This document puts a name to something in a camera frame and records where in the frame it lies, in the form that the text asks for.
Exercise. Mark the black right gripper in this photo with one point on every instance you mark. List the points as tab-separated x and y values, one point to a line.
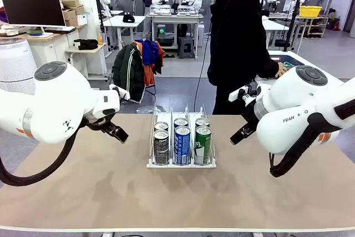
249	117

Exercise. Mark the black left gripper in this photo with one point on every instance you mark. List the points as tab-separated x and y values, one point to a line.
95	123

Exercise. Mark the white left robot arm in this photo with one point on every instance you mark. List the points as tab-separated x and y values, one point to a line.
55	95

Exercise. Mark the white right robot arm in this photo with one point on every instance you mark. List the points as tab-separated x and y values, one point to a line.
291	92

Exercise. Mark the black-sleeved left forearm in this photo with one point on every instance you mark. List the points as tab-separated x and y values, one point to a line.
269	65

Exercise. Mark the green beverage can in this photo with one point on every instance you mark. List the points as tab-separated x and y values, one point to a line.
203	142
202	122

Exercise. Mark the person's left hand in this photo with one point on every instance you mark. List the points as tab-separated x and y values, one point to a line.
281	71

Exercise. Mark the black Pepsi can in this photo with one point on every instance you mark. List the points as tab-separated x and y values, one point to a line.
161	126
161	145

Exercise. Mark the blue Pocari Sweat can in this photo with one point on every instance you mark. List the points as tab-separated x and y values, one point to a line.
182	145
180	122

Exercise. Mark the dark green puffer jacket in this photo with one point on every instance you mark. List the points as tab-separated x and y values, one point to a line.
124	73

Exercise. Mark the blue and orange jacket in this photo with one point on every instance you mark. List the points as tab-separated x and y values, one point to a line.
149	54

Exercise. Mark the small white rolling table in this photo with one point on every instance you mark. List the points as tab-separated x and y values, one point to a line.
86	49

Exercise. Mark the black cloth bundle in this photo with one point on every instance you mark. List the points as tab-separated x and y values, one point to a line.
86	45

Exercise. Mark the person in black jacket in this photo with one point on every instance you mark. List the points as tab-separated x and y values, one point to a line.
235	40

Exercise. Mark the orange drink bottle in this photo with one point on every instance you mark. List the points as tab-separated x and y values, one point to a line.
100	38

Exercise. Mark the white side table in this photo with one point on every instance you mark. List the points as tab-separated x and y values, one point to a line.
312	60

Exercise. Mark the grey plastic stool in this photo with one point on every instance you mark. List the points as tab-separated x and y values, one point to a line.
186	45

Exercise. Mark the white cabinet desk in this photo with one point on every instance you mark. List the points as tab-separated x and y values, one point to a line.
55	48

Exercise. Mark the white background table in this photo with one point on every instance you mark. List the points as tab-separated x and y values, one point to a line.
113	22
273	24

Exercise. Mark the black object on table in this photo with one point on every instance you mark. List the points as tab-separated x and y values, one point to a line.
129	18

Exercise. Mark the small white box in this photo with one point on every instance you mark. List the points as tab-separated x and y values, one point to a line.
82	20

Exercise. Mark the black keyboard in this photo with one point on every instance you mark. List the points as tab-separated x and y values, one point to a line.
59	29

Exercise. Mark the cardboard box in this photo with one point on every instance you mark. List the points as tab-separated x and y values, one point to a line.
72	13
71	22
69	1

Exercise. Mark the white air purifier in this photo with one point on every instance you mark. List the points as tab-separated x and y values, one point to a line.
14	62

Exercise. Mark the black tripod stand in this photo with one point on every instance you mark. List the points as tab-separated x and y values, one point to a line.
294	18

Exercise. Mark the green bowl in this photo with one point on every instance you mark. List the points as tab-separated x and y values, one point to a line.
36	32

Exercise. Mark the background robot work table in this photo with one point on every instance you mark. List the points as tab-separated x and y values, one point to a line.
174	16

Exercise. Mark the wooden shelf unit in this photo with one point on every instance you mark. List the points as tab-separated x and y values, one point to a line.
313	18

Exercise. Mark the yellow plastic basket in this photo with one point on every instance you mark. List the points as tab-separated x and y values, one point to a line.
310	10

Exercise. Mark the red fire extinguisher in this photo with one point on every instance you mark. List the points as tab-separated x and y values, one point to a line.
336	24

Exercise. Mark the black computer monitor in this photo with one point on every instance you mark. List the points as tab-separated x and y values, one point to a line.
33	8

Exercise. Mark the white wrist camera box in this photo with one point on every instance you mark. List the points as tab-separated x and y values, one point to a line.
119	92
237	95

